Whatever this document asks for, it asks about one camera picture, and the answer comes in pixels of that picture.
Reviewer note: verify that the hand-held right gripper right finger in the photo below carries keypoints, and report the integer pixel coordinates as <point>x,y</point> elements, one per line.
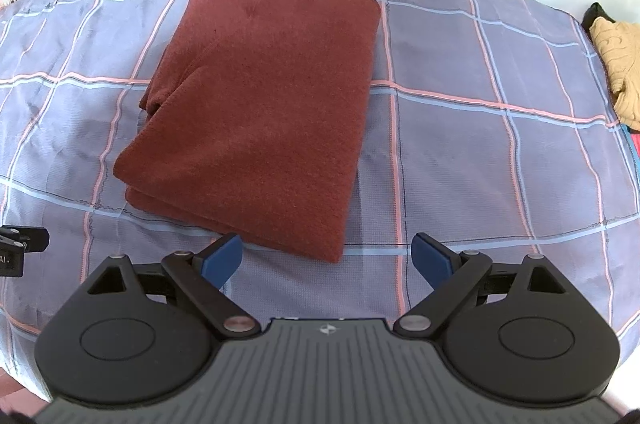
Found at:
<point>431,256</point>

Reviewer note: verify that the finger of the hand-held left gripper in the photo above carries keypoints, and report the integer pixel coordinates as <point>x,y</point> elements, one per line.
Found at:
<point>27,239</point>

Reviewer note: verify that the dark red sweater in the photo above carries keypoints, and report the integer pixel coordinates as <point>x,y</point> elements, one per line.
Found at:
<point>270,104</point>

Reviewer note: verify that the yellow knit garment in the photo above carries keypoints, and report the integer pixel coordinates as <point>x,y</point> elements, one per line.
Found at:
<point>622,64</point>

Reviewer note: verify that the red cloth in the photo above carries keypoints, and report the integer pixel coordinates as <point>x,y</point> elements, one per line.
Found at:
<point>634,144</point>

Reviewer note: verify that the purple plaid bedsheet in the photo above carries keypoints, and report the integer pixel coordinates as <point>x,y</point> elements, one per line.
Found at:
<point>500,174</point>

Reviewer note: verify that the black cloth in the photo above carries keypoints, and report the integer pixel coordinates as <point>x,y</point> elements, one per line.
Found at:
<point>595,14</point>

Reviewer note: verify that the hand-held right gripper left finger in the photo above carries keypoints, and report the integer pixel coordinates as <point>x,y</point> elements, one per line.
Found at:
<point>220,260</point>

